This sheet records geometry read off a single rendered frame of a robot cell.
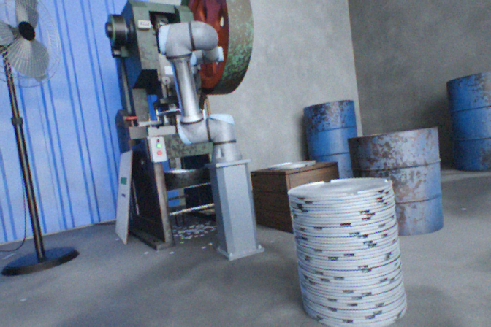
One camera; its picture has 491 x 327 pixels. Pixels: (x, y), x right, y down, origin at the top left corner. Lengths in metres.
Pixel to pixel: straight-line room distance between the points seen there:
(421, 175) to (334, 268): 0.90
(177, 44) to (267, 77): 2.84
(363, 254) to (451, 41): 3.92
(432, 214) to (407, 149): 0.33
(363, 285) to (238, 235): 0.78
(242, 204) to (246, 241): 0.18
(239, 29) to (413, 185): 1.35
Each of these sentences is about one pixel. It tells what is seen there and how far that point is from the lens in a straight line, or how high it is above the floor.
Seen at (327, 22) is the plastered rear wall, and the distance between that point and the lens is 5.19.
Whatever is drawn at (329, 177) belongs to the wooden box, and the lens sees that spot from 2.02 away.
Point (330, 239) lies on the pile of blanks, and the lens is 0.92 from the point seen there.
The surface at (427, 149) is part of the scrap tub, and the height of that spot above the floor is 0.39.
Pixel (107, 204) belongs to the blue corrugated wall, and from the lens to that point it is 3.35.
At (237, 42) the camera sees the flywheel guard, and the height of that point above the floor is 1.16.
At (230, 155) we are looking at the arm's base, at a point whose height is 0.48.
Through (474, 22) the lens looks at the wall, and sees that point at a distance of 4.59.
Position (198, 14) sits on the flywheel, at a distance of 2.79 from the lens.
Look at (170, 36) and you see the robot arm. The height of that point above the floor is 1.00.
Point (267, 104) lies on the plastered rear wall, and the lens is 4.18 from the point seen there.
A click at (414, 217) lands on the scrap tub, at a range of 1.75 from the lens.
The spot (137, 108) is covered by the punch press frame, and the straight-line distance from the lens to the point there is 2.46.
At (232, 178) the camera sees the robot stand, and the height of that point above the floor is 0.37.
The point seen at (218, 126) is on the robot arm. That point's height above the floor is 0.62.
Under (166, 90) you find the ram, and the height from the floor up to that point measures 0.93.
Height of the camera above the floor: 0.50
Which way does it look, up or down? 4 degrees down
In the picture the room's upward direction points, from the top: 8 degrees counter-clockwise
